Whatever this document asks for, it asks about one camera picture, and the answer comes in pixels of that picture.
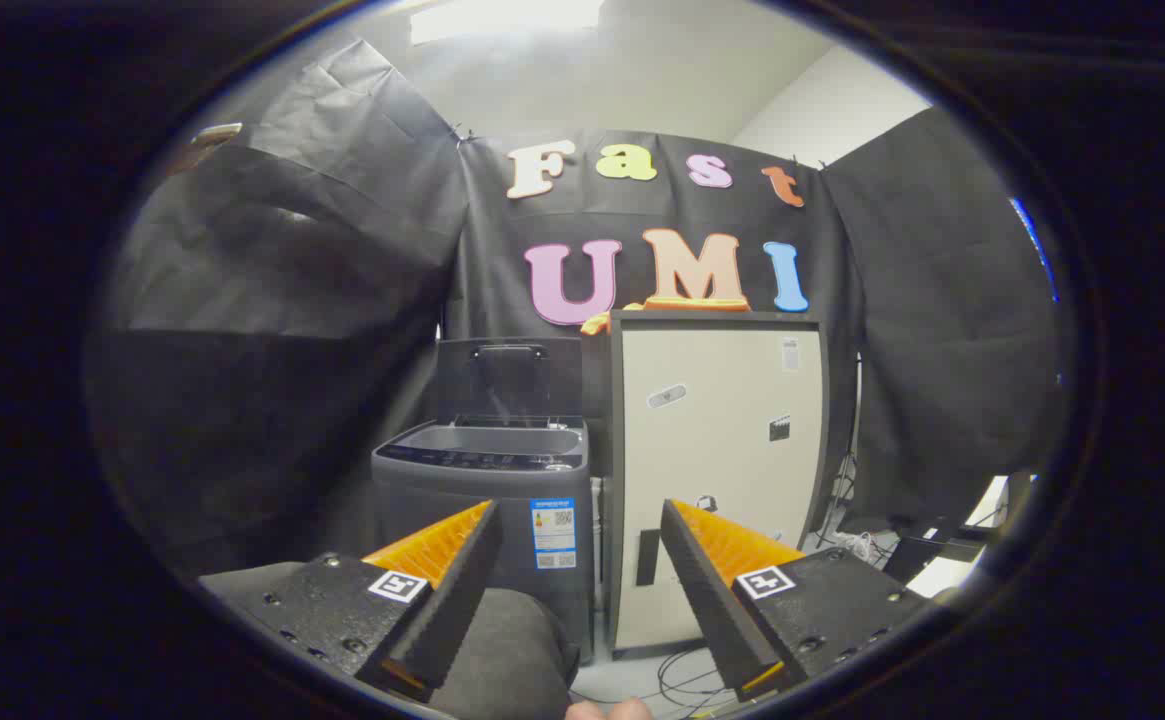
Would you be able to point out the black backdrop cloth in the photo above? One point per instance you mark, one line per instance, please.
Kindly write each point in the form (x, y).
(342, 300)

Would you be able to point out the person's dark trouser leg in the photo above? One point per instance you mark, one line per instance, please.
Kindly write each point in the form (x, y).
(502, 650)

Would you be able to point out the white desk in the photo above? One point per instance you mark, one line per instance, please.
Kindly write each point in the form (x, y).
(984, 502)

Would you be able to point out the cream cabinet with grey frame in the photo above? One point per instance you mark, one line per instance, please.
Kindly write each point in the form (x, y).
(722, 450)

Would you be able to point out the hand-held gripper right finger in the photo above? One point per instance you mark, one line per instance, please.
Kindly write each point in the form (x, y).
(707, 590)

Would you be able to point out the grey washing machine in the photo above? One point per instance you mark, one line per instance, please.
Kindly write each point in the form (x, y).
(462, 490)

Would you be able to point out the yellow shirt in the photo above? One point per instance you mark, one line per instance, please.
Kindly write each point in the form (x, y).
(692, 303)

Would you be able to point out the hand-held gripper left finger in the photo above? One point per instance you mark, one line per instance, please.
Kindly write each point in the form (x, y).
(462, 585)

